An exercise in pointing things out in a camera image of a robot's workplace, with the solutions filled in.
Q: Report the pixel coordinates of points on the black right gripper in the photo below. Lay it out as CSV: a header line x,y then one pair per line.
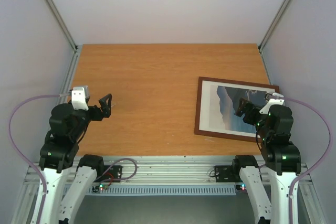
x,y
248,113

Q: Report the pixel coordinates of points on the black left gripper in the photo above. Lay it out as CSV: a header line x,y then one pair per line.
x,y
106,108

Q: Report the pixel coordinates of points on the brown wooden picture frame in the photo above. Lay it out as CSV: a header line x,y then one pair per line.
x,y
200,103

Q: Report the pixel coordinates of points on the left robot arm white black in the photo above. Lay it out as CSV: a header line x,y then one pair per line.
x,y
68,125

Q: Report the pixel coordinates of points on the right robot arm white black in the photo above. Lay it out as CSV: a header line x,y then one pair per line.
x,y
273,124

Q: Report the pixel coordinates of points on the landscape photo with white mat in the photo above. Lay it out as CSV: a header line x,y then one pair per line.
x,y
223,108

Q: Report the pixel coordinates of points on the right small circuit board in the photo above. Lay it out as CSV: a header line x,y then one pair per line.
x,y
241,187

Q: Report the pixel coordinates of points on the small circuit board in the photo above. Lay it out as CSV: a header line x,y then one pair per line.
x,y
241,187
101,188

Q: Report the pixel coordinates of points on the left small circuit board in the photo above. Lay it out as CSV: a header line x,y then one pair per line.
x,y
101,188

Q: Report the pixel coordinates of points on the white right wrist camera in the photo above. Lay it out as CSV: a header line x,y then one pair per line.
x,y
271,99

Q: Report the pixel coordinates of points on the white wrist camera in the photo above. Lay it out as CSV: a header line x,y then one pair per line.
x,y
80,96
271,99

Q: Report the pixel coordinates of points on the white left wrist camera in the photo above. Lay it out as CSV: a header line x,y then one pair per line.
x,y
80,96

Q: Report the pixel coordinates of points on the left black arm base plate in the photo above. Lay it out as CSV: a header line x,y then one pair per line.
x,y
114,174

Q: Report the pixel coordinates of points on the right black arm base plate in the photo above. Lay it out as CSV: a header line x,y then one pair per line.
x,y
225,174

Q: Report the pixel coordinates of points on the aluminium rail base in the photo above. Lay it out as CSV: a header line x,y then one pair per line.
x,y
159,170

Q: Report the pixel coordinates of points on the grey slotted cable duct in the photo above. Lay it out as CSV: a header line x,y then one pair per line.
x,y
163,190

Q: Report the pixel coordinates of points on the left aluminium corner post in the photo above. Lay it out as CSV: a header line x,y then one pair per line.
x,y
54,10

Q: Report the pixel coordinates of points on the aluminium corner post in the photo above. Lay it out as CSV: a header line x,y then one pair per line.
x,y
54,10
274,23

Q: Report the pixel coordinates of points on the right aluminium corner post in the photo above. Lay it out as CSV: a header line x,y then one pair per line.
x,y
274,23

